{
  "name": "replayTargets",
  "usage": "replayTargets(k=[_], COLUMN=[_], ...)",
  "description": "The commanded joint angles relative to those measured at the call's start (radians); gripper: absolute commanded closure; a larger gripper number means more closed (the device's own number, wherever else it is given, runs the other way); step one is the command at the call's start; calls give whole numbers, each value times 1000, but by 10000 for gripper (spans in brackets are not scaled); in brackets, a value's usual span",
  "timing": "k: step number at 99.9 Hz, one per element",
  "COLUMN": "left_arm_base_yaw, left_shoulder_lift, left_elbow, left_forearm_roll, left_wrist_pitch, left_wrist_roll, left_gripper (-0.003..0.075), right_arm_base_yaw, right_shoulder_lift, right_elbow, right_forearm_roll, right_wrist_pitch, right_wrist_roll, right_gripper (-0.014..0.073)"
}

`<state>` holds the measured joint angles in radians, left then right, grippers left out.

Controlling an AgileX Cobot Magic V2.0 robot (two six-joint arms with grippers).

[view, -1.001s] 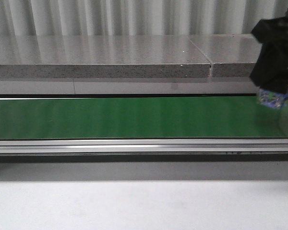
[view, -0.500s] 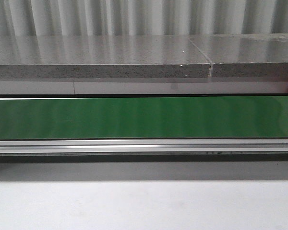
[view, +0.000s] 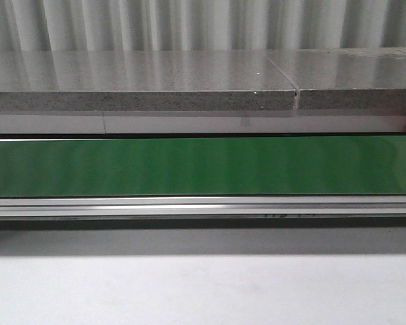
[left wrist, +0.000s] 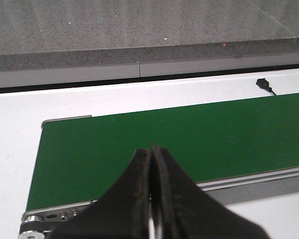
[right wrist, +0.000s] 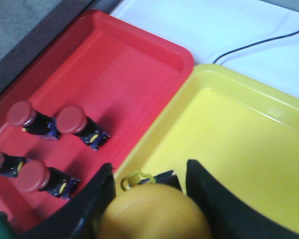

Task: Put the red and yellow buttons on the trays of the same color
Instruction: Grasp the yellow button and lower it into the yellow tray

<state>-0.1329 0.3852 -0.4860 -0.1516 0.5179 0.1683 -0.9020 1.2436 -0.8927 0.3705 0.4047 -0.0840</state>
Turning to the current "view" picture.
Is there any green conveyor belt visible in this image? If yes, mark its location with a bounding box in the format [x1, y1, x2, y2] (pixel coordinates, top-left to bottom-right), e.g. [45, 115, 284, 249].
[0, 135, 406, 197]

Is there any grey stone countertop slab right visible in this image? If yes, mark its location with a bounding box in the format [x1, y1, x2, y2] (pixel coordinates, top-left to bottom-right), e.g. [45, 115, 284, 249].
[266, 48, 406, 115]

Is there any grey stone countertop slab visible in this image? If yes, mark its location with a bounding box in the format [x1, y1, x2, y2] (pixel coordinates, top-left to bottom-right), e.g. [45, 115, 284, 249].
[266, 48, 406, 115]
[0, 51, 296, 112]

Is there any grey stone countertop slab left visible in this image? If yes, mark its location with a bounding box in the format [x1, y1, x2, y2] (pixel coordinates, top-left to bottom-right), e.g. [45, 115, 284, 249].
[0, 51, 296, 112]

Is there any grey pleated curtain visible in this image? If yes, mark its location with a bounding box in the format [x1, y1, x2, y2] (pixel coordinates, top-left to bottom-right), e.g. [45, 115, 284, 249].
[0, 1, 406, 51]

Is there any aluminium conveyor frame rail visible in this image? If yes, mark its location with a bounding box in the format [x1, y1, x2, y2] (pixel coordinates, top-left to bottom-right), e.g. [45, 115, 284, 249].
[0, 195, 406, 221]

